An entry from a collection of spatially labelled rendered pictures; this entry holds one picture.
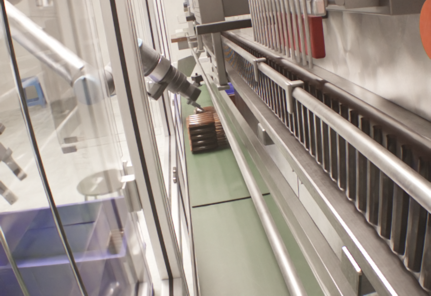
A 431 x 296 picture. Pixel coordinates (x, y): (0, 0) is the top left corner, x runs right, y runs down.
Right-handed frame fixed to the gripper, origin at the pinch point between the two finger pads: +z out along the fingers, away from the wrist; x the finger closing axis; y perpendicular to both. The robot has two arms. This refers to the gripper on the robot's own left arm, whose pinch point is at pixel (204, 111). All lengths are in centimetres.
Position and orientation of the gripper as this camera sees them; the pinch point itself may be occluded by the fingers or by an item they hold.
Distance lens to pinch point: 143.8
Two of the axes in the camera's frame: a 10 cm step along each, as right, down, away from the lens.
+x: -4.7, -1.8, 8.6
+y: 5.1, -8.5, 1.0
